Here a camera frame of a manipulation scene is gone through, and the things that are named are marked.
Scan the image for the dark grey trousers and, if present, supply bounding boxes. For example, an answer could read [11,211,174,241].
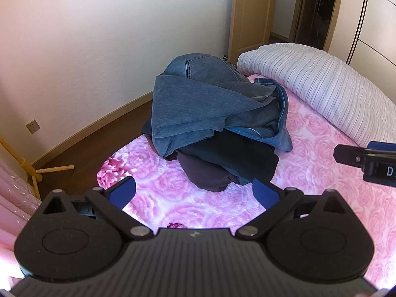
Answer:
[178,130,278,182]

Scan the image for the grey striped duvet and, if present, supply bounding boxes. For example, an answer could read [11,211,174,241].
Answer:
[237,43,395,147]

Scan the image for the pink rose bed sheet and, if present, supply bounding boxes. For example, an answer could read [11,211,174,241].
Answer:
[97,93,395,288]

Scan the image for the yellow wooden stand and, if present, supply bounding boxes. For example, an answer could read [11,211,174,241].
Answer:
[0,137,75,200]

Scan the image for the pink curtain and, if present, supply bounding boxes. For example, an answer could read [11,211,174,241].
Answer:
[0,161,41,290]

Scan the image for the cream wardrobe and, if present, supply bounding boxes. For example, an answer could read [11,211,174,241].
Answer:
[327,0,396,106]

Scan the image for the blue denim jeans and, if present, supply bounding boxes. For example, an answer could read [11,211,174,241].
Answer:
[142,54,293,158]

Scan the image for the brown wooden door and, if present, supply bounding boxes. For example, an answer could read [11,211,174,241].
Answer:
[227,0,275,64]

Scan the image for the low beige wall socket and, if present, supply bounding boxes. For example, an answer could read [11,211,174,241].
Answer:
[26,119,40,134]

